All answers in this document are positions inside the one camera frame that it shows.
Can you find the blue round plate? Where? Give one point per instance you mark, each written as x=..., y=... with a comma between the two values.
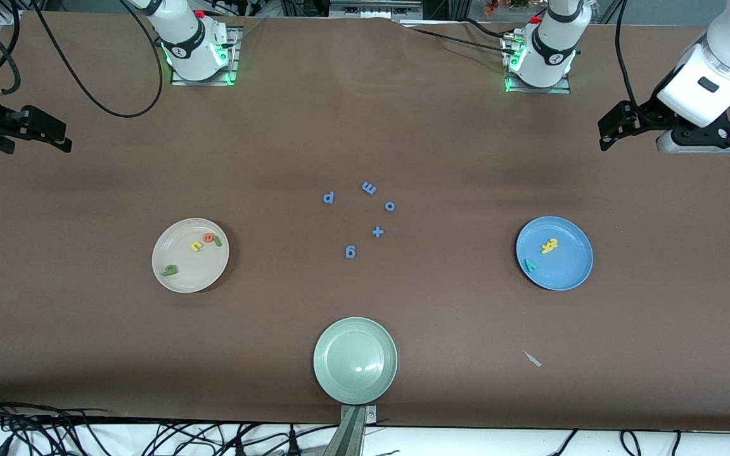
x=568, y=269

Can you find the teal foam letter y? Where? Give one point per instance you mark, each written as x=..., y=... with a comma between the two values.
x=530, y=265

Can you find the blue foam letter p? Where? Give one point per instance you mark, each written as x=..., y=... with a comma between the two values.
x=332, y=197

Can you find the small grey tape scrap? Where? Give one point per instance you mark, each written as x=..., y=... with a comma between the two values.
x=533, y=360

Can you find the green foam letter q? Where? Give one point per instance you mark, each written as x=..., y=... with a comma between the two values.
x=170, y=270

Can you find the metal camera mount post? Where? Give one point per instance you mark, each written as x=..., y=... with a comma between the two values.
x=349, y=437

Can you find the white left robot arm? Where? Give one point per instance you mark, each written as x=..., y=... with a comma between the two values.
x=552, y=57

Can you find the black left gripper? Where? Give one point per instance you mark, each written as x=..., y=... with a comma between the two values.
x=645, y=116

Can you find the pale green round plate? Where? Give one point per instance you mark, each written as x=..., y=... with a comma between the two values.
x=355, y=360

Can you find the beige brown round plate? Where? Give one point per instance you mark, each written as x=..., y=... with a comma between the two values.
x=197, y=275

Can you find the brown table cover sheet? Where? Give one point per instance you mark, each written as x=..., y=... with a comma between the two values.
x=86, y=316

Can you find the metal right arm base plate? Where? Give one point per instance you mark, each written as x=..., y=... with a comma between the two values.
x=234, y=50

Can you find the aluminium frame beam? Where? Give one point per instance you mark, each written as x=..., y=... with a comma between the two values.
x=371, y=9

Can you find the blue foam letter m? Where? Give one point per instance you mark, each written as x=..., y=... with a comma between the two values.
x=369, y=189

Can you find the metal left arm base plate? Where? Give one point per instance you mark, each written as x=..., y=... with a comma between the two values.
x=539, y=90

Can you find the blue foam letter x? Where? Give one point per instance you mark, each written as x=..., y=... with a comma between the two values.
x=377, y=232

